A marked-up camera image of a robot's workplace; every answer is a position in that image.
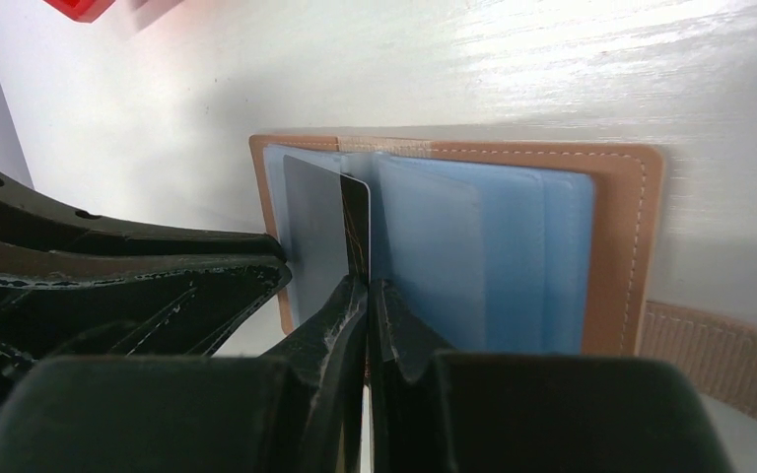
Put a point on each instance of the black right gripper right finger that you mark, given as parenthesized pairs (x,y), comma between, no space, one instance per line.
(438,409)

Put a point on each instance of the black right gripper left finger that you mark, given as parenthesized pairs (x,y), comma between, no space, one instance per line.
(295,408)

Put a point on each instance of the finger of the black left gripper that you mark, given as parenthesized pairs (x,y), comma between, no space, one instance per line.
(32,220)
(55,303)

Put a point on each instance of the tan leather card holder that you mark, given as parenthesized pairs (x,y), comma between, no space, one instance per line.
(522,247)

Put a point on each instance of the red plastic bin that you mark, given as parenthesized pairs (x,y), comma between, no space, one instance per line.
(80,11)

